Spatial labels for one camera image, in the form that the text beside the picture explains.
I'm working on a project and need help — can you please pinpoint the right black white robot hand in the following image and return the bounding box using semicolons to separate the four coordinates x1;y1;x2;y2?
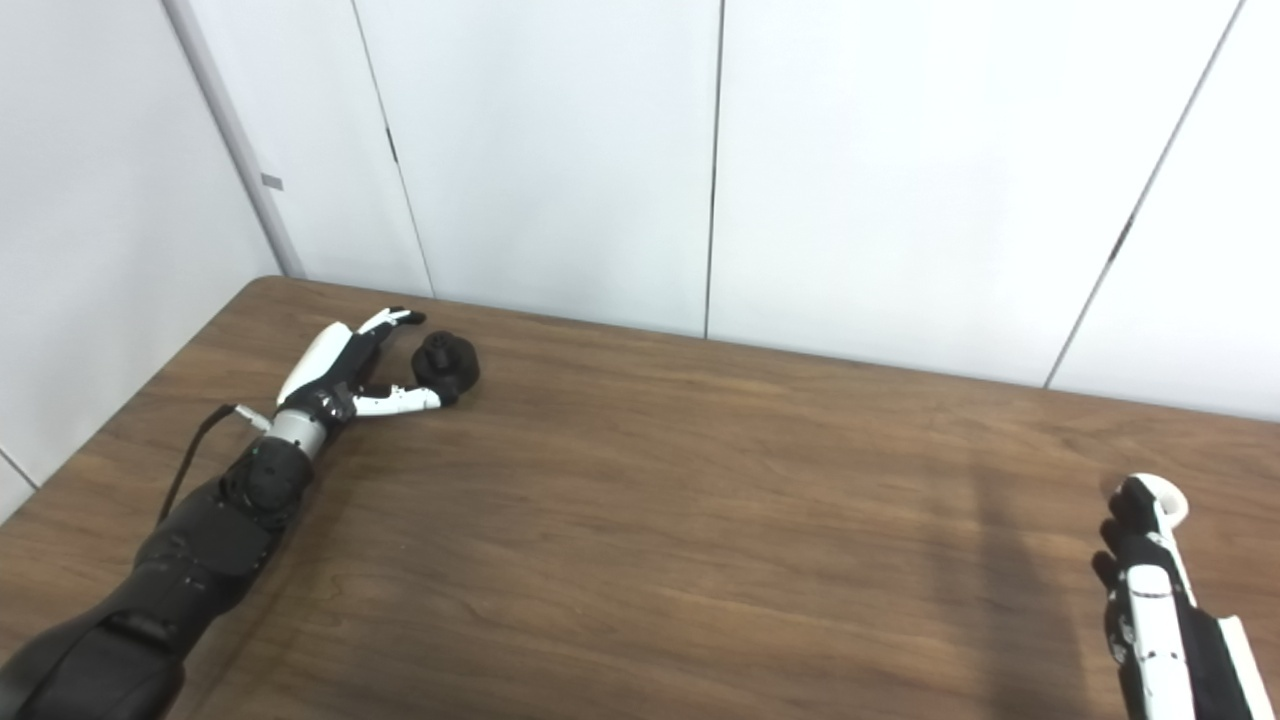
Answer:
1092;474;1276;720

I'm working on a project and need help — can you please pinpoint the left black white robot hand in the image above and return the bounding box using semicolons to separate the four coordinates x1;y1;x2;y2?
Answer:
275;307;443;429

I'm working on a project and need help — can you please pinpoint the white ring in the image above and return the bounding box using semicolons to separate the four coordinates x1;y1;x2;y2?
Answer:
1112;478;1190;527

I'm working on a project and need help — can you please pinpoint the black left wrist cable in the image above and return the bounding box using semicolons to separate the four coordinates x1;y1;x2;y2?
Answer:
157;403;273;526

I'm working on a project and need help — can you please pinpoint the round black part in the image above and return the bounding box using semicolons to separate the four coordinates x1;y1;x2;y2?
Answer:
412;333;481;407

